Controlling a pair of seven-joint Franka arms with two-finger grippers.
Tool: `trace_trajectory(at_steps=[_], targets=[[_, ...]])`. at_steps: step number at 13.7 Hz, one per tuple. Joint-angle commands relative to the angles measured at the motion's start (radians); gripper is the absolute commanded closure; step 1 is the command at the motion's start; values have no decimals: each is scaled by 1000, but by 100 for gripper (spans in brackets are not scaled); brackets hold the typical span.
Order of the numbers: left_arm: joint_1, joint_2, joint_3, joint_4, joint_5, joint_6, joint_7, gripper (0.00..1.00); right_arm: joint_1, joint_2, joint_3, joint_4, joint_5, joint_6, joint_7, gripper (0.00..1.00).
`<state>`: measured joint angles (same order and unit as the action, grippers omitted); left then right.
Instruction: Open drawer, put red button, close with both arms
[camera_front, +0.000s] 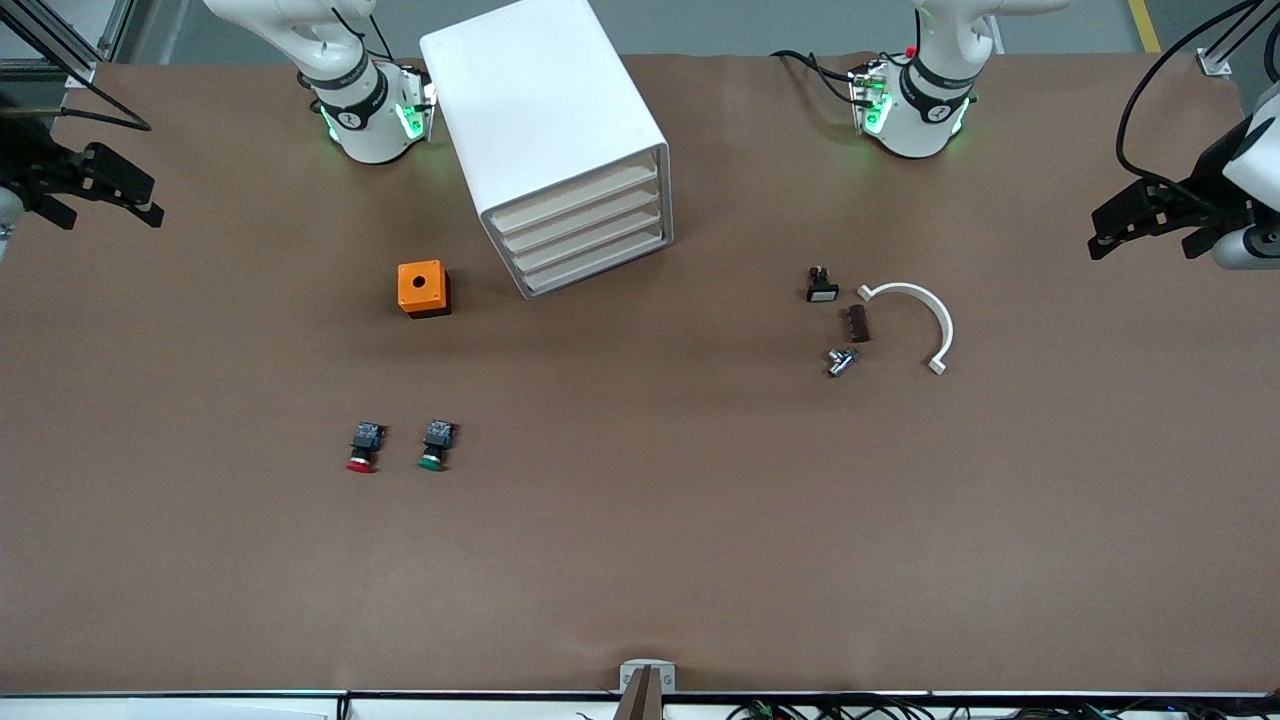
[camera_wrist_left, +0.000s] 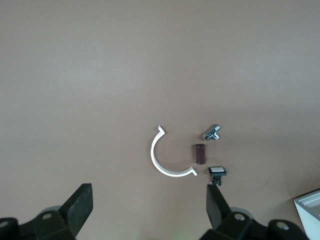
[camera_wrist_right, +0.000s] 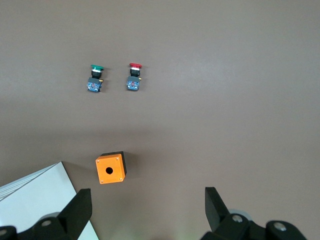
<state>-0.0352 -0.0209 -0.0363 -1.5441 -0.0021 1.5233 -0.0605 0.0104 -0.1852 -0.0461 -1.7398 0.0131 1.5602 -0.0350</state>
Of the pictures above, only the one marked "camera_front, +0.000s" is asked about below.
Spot aluminium frame profile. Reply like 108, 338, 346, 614
0, 0, 136, 89
1197, 0, 1280, 78

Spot black arm base cable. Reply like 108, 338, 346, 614
770, 48, 863, 101

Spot red mushroom push button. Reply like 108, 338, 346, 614
345, 421, 388, 474

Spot orange button enclosure box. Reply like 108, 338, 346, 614
397, 260, 452, 319

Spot white drawer cabinet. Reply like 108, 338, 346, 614
418, 0, 676, 301

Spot green push button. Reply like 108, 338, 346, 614
417, 419, 459, 472

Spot white curved plastic bracket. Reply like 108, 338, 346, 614
857, 282, 955, 377

